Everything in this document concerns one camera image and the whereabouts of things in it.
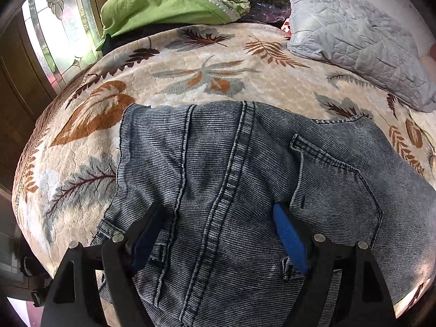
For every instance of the dark purple cloth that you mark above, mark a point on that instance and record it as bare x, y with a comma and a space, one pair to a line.
268, 12

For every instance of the grey-blue denim jeans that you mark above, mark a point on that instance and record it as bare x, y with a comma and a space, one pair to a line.
219, 168

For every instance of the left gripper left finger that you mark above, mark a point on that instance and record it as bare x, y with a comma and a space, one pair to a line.
73, 298

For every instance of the stained glass window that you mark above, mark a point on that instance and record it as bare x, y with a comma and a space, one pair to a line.
64, 36

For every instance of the leaf pattern fleece blanket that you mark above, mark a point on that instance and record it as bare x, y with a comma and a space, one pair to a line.
67, 175

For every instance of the green patterned quilt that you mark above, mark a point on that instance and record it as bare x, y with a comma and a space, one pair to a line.
121, 16

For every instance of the grey quilted pillow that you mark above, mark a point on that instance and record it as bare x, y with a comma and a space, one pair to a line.
357, 36

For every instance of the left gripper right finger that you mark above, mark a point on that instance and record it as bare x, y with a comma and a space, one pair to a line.
363, 298

